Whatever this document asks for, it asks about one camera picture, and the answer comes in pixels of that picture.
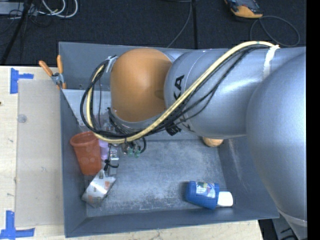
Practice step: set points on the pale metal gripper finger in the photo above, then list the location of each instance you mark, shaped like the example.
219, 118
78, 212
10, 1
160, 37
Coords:
114, 162

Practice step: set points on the pale cardboard board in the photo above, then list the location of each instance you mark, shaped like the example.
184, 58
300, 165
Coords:
37, 146

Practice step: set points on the white printed packet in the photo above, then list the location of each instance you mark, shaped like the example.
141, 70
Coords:
98, 190

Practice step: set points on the grey metal bin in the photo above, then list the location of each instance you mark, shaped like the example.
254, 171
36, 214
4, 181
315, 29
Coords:
160, 174

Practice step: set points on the orange plastic cup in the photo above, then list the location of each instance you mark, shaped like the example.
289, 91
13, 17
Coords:
87, 154

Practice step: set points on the orange round fruit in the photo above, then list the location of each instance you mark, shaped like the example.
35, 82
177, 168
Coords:
212, 142

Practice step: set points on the blue bottle with white cap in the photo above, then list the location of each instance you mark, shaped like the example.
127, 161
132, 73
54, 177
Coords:
200, 195

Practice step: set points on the pink plastic bottle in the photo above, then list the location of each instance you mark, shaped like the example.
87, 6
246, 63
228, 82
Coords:
103, 151

